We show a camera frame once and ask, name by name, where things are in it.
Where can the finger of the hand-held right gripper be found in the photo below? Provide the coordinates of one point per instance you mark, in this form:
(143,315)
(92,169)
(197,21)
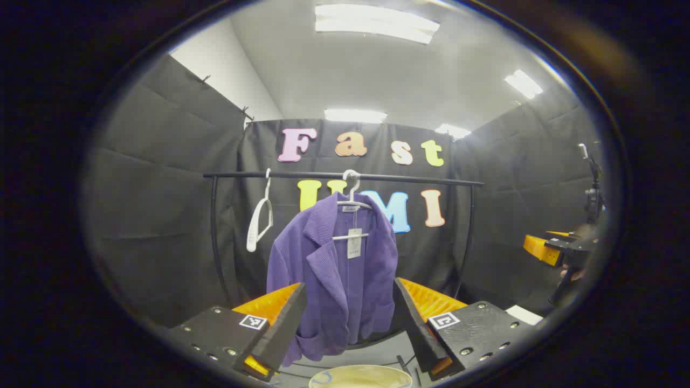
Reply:
(539,249)
(560,235)

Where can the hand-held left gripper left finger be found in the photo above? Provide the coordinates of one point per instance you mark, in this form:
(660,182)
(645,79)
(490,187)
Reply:
(285,318)

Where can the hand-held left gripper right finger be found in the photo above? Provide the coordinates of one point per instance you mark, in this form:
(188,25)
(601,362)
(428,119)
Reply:
(412,318)

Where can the purple knit jacket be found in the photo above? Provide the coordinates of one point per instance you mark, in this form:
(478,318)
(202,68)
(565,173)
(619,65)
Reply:
(345,285)

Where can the cream round laundry hamper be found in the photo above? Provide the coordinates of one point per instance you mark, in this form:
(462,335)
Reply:
(361,377)

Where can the white plastic clothes hanger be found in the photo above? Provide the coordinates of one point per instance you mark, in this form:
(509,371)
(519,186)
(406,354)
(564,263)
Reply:
(251,237)
(345,236)

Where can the black metal clothes rack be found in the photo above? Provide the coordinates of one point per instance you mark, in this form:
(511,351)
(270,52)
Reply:
(302,175)

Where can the white paper hang tag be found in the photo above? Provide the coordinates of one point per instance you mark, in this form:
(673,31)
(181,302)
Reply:
(354,243)

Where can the ceiling light panel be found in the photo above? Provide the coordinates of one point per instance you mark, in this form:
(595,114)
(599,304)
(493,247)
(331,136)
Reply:
(377,24)
(356,116)
(453,131)
(523,84)

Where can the black backdrop cloth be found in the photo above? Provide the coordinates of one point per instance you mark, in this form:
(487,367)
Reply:
(161,205)

